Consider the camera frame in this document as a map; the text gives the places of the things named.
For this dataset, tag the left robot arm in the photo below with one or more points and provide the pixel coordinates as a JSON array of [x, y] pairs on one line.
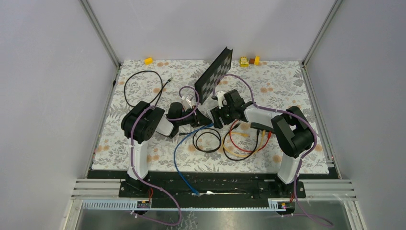
[[140, 124]]

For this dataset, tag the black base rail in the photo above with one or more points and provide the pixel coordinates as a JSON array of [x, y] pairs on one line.
[[202, 189]]

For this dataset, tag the white network switch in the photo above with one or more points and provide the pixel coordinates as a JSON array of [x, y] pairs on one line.
[[209, 115]]

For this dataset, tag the black network switch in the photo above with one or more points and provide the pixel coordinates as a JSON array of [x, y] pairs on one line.
[[261, 127]]

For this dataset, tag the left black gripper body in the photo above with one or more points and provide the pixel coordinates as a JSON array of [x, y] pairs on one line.
[[193, 119]]

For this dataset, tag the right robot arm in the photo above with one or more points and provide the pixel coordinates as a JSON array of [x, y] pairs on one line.
[[291, 128]]

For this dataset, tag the yellow toy block left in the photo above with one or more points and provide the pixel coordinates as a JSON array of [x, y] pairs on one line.
[[148, 61]]

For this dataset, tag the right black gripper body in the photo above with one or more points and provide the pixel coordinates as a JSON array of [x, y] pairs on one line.
[[227, 111]]

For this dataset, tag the checkerboard calibration board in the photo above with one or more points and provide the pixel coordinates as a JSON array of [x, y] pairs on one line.
[[207, 82]]

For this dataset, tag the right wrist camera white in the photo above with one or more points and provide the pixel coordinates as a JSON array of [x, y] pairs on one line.
[[220, 96]]

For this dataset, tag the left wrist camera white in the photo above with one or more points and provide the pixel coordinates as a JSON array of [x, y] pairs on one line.
[[188, 102]]

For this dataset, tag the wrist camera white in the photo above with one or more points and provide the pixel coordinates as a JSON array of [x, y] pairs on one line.
[[220, 96], [188, 102]]

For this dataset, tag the yellow patterned toy block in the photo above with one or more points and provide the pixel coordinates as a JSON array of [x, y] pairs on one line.
[[244, 63]]

